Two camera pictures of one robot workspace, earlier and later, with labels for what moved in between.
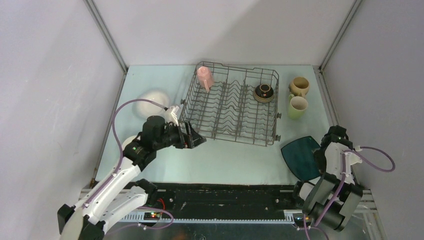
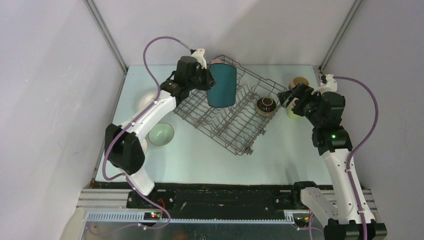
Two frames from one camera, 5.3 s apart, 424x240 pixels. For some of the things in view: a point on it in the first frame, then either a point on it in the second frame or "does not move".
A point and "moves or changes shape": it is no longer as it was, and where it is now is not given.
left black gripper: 197,139 → 210,81
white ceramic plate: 146,109 does not move
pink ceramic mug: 205,77 moves or changes shape
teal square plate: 299,157 → 223,93
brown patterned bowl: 264,93 → 265,106
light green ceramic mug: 297,107 does not move
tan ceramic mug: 299,86 does not move
